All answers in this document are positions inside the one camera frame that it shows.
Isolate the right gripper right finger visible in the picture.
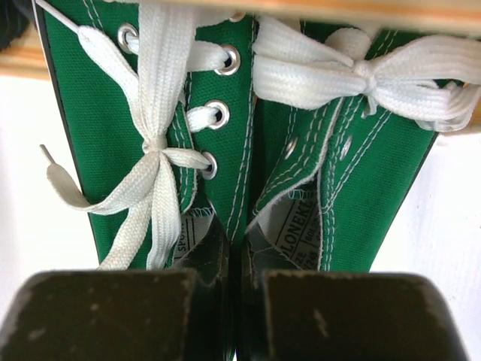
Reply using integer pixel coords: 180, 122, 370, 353
236, 225, 473, 361

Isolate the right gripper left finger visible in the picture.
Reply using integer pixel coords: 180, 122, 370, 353
0, 216, 232, 361

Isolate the green sneaker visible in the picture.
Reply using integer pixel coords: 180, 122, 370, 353
37, 1, 256, 270
248, 16, 480, 272

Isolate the wood pattern shoe cabinet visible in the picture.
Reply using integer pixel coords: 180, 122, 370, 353
0, 0, 481, 82

